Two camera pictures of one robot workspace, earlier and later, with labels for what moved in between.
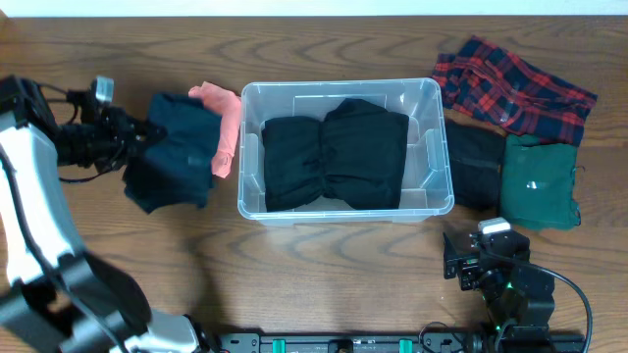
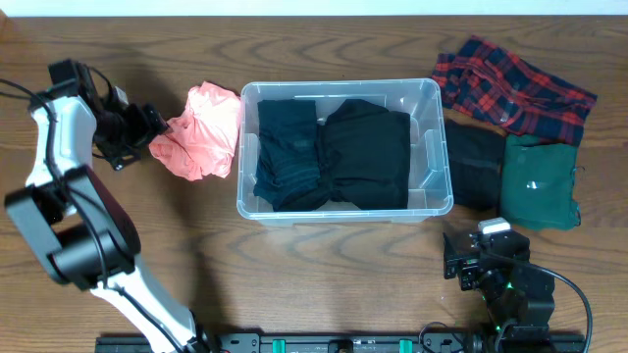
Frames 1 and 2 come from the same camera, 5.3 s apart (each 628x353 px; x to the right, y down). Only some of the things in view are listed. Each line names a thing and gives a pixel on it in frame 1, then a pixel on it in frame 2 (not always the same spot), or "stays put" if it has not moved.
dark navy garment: (176, 167) → (287, 172)
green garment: (537, 184) stays put
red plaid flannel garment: (483, 81) stays put
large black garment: (357, 154) stays put
